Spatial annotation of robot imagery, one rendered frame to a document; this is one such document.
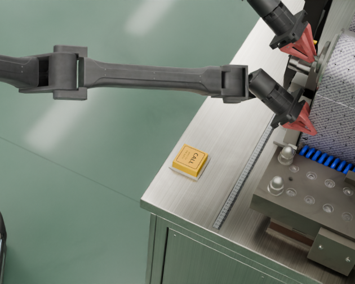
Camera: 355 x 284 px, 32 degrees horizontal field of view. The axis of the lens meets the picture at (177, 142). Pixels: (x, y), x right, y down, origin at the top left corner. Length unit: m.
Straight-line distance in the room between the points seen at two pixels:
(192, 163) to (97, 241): 1.01
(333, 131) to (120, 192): 1.35
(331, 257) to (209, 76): 0.49
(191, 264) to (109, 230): 0.91
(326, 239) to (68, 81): 0.65
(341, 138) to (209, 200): 0.35
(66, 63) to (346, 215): 0.70
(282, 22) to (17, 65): 0.57
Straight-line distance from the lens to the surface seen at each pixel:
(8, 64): 1.27
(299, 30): 1.41
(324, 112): 1.46
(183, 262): 1.71
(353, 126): 1.46
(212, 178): 1.60
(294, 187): 1.46
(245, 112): 1.76
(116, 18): 3.40
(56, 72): 1.29
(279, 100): 1.45
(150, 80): 1.34
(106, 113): 2.92
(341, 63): 1.38
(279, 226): 1.51
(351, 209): 1.47
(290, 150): 1.47
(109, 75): 1.31
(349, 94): 1.40
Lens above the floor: 2.19
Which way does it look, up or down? 51 degrees down
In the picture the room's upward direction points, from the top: 7 degrees clockwise
